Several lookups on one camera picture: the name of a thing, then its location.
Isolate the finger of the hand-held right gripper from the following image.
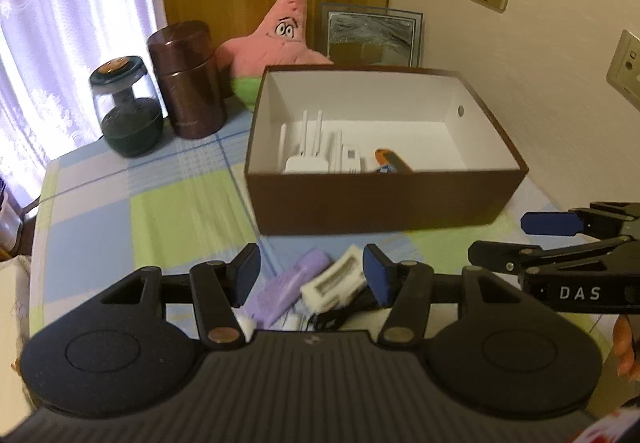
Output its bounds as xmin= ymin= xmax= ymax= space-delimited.
xmin=520 ymin=200 xmax=640 ymax=240
xmin=467 ymin=235 xmax=626 ymax=278

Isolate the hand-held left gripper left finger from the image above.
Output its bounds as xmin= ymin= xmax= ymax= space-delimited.
xmin=97 ymin=243 xmax=262 ymax=351

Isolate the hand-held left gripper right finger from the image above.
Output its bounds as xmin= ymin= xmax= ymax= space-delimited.
xmin=362 ymin=243 xmax=531 ymax=349

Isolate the white plastic clip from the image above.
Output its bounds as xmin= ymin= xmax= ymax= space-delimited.
xmin=300 ymin=243 xmax=368 ymax=313

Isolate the black cable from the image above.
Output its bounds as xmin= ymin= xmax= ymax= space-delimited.
xmin=305 ymin=285 xmax=396 ymax=331

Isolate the brown cardboard box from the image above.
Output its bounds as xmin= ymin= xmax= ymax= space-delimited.
xmin=244 ymin=64 xmax=530 ymax=236

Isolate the orange utility knife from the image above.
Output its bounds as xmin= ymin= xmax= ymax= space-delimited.
xmin=374 ymin=148 xmax=416 ymax=174

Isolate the white ribbed device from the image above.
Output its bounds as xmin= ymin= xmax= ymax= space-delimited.
xmin=327 ymin=130 xmax=362 ymax=174

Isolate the white wifi extender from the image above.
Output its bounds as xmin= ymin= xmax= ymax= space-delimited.
xmin=279 ymin=110 xmax=326 ymax=174

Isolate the person's right hand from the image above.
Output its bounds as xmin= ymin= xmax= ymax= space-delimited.
xmin=612 ymin=315 xmax=640 ymax=381

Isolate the white printed bedding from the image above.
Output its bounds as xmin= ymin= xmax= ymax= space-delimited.
xmin=582 ymin=398 xmax=640 ymax=443

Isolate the dark round glass jar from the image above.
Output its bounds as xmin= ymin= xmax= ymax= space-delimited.
xmin=89 ymin=56 xmax=165 ymax=159

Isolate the brown metal canister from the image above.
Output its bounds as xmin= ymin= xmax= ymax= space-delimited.
xmin=146 ymin=20 xmax=227 ymax=140

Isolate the pink starfish plush toy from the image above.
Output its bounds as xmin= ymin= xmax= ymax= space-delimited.
xmin=215 ymin=0 xmax=333 ymax=113

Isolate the framed picture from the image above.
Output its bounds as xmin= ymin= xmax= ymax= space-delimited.
xmin=320 ymin=2 xmax=425 ymax=69

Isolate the sheer purple curtain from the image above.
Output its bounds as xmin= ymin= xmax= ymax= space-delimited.
xmin=0 ymin=0 xmax=168 ymax=204

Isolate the cream wall outlet plate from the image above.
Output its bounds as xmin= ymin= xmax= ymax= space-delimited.
xmin=606 ymin=29 xmax=640 ymax=111

